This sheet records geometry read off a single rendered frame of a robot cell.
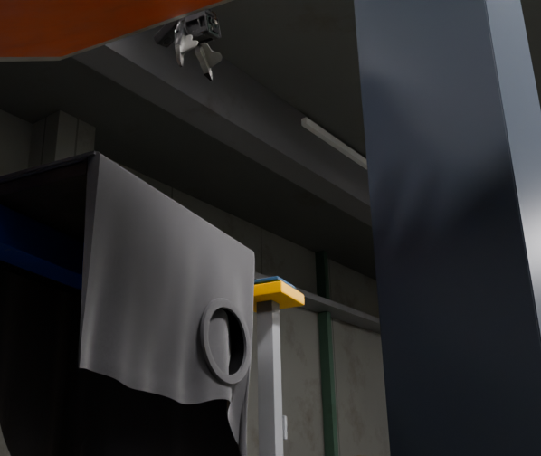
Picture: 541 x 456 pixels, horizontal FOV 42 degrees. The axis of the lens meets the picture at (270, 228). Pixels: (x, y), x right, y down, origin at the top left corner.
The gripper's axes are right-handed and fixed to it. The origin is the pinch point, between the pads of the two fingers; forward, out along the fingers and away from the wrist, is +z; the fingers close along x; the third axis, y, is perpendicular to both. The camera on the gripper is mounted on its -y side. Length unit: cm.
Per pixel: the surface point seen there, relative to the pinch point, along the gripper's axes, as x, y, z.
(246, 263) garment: -33, 22, 50
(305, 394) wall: 477, -182, 149
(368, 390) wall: 596, -158, 169
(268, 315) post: -6, 13, 61
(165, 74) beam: 160, -101, -66
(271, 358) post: -9, 14, 70
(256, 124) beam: 234, -86, -48
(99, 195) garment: -74, 22, 40
